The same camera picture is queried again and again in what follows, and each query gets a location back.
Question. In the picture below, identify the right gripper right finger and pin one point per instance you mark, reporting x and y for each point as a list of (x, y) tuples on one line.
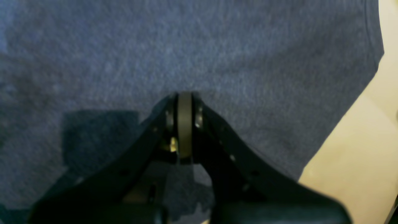
[(247, 190)]

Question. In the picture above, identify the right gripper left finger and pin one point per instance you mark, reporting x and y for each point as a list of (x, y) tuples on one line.
[(120, 167)]

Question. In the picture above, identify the dark blue t-shirt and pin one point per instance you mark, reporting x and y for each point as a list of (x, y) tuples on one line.
[(80, 77)]

